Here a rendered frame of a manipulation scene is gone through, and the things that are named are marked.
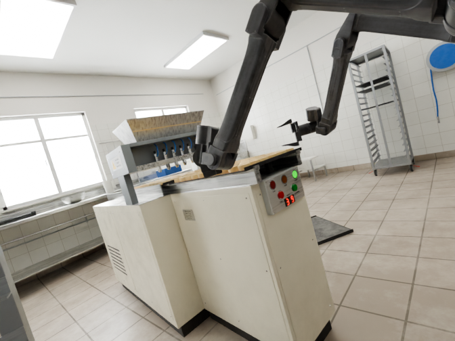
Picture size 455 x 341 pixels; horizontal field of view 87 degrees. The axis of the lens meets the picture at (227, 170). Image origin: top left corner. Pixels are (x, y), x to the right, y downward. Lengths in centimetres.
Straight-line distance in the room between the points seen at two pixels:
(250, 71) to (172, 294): 129
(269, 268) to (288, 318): 22
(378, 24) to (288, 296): 105
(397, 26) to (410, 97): 388
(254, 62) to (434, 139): 442
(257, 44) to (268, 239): 68
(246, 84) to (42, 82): 451
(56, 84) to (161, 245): 398
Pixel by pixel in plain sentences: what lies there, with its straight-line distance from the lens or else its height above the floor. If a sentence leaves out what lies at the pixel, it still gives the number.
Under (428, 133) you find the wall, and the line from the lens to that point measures 492.
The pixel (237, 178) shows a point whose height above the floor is 87.
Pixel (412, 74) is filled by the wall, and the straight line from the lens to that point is 491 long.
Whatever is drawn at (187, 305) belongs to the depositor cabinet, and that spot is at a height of 17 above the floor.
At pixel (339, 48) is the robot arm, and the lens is 110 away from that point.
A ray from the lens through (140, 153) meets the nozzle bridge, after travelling 154.
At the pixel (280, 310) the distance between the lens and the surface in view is 114.
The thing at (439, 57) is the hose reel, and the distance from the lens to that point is 476.
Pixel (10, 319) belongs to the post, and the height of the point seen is 82.
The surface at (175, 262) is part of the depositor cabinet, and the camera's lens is 155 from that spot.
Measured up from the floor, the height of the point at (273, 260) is 52.
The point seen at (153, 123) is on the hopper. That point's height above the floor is 128.
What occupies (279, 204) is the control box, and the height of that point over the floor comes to 73.
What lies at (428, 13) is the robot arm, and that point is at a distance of 60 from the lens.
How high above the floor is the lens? 98
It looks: 4 degrees down
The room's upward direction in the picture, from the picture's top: 16 degrees counter-clockwise
